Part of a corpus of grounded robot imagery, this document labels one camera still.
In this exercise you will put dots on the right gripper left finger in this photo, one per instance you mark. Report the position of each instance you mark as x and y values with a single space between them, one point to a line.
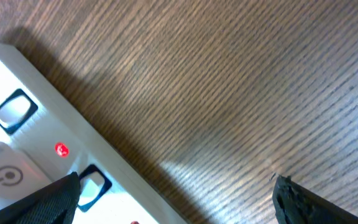
53 204

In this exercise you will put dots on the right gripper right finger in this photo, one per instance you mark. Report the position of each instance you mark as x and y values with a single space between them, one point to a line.
295 204

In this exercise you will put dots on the white USB charger adapter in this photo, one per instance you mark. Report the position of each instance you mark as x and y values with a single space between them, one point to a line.
19 176

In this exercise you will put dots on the white power strip socket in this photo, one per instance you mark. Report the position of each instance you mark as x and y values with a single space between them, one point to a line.
37 120

